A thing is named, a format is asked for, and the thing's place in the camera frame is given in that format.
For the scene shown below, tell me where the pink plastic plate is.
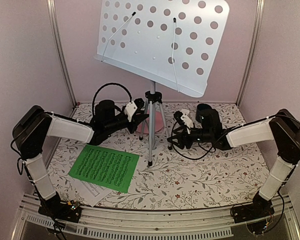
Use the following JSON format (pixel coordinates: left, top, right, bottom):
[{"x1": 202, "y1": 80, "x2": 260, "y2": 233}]
[{"x1": 143, "y1": 111, "x2": 164, "y2": 135}]

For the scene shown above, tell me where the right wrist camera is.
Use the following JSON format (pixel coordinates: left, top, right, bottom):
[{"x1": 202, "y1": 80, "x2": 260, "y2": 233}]
[{"x1": 173, "y1": 108, "x2": 193, "y2": 130}]

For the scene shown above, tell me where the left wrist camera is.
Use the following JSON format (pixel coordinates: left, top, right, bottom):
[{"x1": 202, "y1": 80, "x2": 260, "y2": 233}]
[{"x1": 123, "y1": 98, "x2": 145, "y2": 122}]

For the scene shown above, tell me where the aluminium frame post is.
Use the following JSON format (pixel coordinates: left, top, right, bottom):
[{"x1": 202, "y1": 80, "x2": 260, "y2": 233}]
[
  {"x1": 235, "y1": 0, "x2": 265, "y2": 108},
  {"x1": 46, "y1": 0, "x2": 78, "y2": 108}
]

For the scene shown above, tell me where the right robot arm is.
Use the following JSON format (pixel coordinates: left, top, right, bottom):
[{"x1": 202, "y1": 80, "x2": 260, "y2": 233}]
[{"x1": 167, "y1": 104, "x2": 300, "y2": 218}]

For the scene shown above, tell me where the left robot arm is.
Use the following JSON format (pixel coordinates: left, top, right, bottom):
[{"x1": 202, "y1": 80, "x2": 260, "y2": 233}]
[{"x1": 10, "y1": 98, "x2": 149, "y2": 217}]

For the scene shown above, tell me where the white sheet music paper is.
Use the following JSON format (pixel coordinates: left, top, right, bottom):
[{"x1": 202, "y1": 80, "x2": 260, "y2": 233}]
[{"x1": 73, "y1": 179, "x2": 113, "y2": 207}]

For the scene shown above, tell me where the right aluminium frame post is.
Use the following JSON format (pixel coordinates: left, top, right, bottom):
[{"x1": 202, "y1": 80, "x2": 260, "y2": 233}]
[{"x1": 235, "y1": 0, "x2": 265, "y2": 108}]

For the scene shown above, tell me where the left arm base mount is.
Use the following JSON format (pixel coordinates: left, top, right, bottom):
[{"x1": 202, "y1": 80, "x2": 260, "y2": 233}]
[{"x1": 38, "y1": 199, "x2": 82, "y2": 223}]

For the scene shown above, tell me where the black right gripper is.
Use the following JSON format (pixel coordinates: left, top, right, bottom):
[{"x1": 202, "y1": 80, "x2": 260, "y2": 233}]
[{"x1": 167, "y1": 125, "x2": 213, "y2": 150}]

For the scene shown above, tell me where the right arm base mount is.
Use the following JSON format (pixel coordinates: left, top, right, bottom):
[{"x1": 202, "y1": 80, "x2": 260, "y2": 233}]
[{"x1": 230, "y1": 202, "x2": 275, "y2": 236}]

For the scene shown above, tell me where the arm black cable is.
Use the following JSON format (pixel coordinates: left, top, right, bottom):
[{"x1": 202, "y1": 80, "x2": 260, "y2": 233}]
[
  {"x1": 168, "y1": 119, "x2": 217, "y2": 161},
  {"x1": 91, "y1": 82, "x2": 134, "y2": 118}
]

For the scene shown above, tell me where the green sheet music paper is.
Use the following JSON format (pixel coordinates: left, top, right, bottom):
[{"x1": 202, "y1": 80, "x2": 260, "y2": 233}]
[{"x1": 68, "y1": 144, "x2": 140, "y2": 193}]

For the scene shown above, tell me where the dark blue cup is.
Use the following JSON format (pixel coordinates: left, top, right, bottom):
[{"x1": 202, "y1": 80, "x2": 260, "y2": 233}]
[{"x1": 195, "y1": 103, "x2": 212, "y2": 119}]

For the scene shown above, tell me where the front aluminium rail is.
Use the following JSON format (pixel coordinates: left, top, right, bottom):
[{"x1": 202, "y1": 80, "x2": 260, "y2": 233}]
[{"x1": 11, "y1": 194, "x2": 300, "y2": 240}]

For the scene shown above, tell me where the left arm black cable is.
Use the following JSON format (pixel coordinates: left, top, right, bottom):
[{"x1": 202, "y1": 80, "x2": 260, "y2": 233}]
[{"x1": 91, "y1": 82, "x2": 134, "y2": 118}]

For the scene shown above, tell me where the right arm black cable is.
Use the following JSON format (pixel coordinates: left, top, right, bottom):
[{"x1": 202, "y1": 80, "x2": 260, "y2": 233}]
[{"x1": 168, "y1": 119, "x2": 217, "y2": 161}]

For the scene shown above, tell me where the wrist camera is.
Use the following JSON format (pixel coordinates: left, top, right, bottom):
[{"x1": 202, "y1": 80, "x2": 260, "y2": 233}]
[
  {"x1": 123, "y1": 98, "x2": 145, "y2": 122},
  {"x1": 173, "y1": 108, "x2": 193, "y2": 130}
]

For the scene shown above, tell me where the left aluminium frame post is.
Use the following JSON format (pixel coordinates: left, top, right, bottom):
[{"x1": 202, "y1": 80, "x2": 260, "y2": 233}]
[{"x1": 46, "y1": 0, "x2": 78, "y2": 108}]

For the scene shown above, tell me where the grey perforated music stand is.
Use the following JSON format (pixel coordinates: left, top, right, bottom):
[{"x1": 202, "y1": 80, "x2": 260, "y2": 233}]
[{"x1": 93, "y1": 0, "x2": 232, "y2": 168}]

